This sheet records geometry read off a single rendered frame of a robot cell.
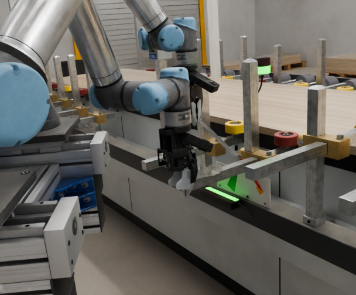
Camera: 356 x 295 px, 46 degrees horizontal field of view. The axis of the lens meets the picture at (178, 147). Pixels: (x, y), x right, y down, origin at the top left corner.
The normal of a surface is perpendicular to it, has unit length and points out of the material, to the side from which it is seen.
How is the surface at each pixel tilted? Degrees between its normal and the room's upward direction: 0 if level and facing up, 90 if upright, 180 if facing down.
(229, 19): 90
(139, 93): 90
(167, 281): 0
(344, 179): 90
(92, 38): 106
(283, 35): 90
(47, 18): 71
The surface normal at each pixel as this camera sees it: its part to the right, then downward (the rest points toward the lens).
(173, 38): 0.31, 0.26
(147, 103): -0.46, 0.28
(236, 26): 0.55, 0.21
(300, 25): -0.84, 0.22
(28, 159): 0.05, 0.29
